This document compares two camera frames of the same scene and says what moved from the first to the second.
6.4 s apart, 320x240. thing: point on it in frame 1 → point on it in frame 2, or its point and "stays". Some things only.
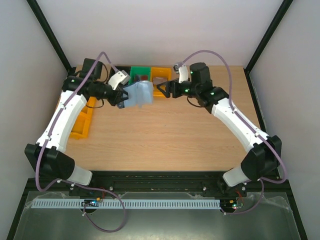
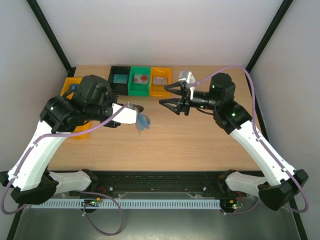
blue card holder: x=139 y=93 → x=143 y=122
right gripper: x=172 y=88 → x=185 y=100
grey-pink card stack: x=157 y=80 stays
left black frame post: x=39 y=16 stays
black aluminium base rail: x=161 y=182 stays
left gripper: x=119 y=97 → x=113 y=125
